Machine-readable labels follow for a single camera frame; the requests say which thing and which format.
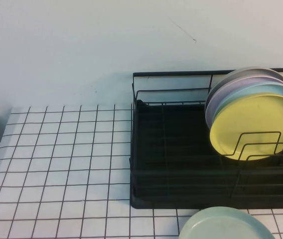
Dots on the light blue plate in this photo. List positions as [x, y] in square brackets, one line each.
[256, 89]

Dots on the lavender plate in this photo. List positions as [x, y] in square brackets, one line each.
[236, 85]

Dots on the light green plate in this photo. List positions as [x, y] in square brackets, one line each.
[221, 224]

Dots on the yellow plate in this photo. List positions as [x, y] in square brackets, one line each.
[246, 119]

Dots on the white black-grid tablecloth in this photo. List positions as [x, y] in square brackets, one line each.
[56, 154]

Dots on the black drip tray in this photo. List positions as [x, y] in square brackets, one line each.
[181, 174]

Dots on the grey plate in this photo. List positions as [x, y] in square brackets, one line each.
[251, 71]

